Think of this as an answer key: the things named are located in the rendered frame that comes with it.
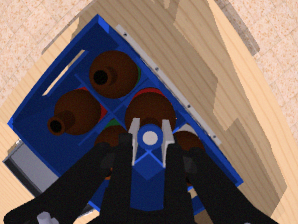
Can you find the blue plastic bottle crate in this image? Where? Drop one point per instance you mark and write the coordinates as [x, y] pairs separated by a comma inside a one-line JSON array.
[[59, 153]]

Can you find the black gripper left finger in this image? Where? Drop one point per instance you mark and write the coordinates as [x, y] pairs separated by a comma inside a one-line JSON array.
[[65, 199]]

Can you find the brown glass bottle with red label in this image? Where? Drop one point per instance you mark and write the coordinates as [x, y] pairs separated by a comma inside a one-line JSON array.
[[151, 106]]

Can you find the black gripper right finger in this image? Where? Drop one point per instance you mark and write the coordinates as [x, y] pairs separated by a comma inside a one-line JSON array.
[[223, 201]]

